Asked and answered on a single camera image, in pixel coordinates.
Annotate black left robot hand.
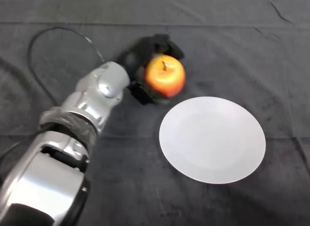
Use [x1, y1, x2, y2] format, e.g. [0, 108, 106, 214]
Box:
[115, 33, 186, 106]

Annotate red yellow apple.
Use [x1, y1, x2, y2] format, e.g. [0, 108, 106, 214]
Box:
[144, 54, 186, 98]

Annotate white round plate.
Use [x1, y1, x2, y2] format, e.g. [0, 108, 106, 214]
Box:
[158, 96, 266, 185]

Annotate black cloth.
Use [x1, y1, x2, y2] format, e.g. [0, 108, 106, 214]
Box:
[0, 0, 310, 226]

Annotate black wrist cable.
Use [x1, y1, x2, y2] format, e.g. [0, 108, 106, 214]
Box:
[0, 26, 106, 161]

